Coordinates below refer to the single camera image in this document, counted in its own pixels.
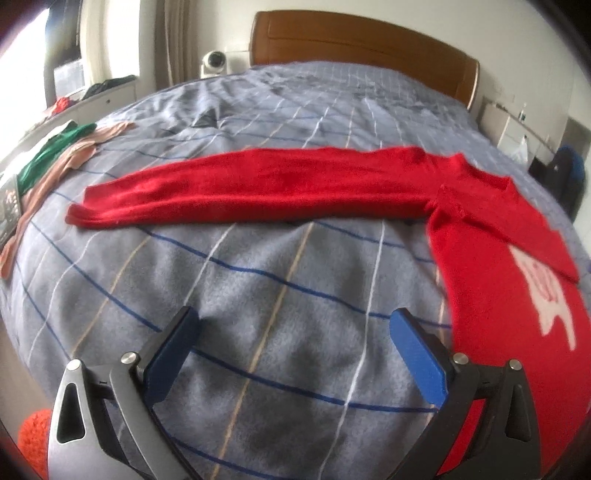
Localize white nightstand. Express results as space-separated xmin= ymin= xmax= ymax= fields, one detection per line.
xmin=478 ymin=97 xmax=560 ymax=163

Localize red knit sweater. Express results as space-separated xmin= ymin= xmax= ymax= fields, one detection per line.
xmin=65 ymin=145 xmax=591 ymax=480

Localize person's orange fleece clothing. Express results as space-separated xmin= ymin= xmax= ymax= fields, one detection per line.
xmin=18 ymin=408 xmax=52 ymax=480

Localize wooden headboard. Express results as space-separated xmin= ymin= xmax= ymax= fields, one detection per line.
xmin=249 ymin=10 xmax=481 ymax=112

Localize pink garment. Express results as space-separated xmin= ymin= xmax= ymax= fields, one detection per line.
xmin=0 ymin=121 xmax=137 ymax=280

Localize window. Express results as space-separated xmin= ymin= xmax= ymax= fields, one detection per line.
xmin=0 ymin=0 xmax=88 ymax=112

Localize white round fan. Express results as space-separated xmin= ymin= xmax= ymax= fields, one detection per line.
xmin=200 ymin=48 xmax=230 ymax=77

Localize bed with grey plaid blanket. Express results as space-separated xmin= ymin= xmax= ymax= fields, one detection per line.
xmin=0 ymin=60 xmax=591 ymax=480

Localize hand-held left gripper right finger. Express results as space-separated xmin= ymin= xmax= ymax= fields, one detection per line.
xmin=389 ymin=308 xmax=542 ymax=480

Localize dark printed package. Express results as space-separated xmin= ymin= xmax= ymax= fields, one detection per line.
xmin=0 ymin=178 xmax=24 ymax=246

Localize green garment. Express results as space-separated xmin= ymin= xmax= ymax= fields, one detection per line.
xmin=17 ymin=122 xmax=98 ymax=193

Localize white sheer curtain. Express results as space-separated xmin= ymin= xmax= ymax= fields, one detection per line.
xmin=81 ymin=0 xmax=114 ymax=89

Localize beige curtain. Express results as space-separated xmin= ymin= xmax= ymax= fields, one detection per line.
xmin=154 ymin=0 xmax=191 ymax=86

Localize white plastic bag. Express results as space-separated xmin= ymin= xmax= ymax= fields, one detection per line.
xmin=510 ymin=136 xmax=530 ymax=165

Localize black clothes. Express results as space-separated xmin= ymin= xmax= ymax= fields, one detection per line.
xmin=81 ymin=78 xmax=137 ymax=100

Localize white window cabinet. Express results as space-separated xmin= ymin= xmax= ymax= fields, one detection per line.
xmin=0 ymin=76 xmax=139 ymax=163

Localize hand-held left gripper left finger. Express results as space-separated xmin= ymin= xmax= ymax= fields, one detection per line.
xmin=46 ymin=305 xmax=202 ymax=480

